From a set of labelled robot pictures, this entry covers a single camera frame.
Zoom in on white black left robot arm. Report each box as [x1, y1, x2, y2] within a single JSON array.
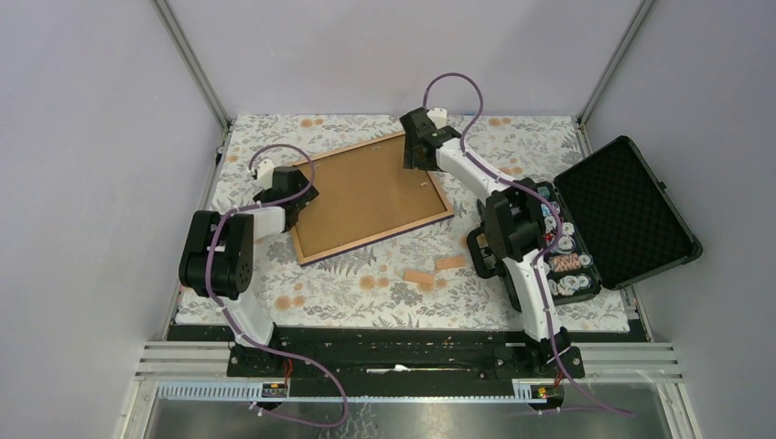
[[178, 166, 318, 376]]

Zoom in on small wooden block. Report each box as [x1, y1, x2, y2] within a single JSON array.
[[435, 255, 467, 272], [403, 270, 435, 285]]

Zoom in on wooden picture frame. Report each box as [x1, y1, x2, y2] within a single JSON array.
[[285, 130, 456, 268]]

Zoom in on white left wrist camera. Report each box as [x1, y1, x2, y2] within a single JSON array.
[[250, 158, 275, 190]]

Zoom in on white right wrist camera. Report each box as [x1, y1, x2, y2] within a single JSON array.
[[426, 107, 448, 125]]

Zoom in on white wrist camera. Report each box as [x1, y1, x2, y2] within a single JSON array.
[[250, 158, 275, 190], [426, 107, 448, 125]]

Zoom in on brown backing board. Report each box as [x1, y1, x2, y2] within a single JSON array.
[[290, 135, 448, 261]]

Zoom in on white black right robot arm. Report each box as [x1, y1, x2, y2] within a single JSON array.
[[400, 107, 571, 377]]

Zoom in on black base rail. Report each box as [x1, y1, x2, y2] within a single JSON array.
[[227, 324, 587, 400]]

